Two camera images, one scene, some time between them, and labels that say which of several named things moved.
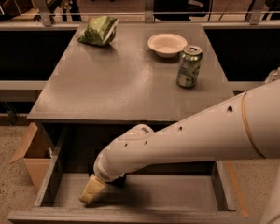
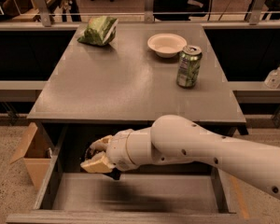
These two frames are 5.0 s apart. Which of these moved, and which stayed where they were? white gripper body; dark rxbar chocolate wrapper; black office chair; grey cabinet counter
Moved: dark rxbar chocolate wrapper
Stayed: grey cabinet counter; white gripper body; black office chair
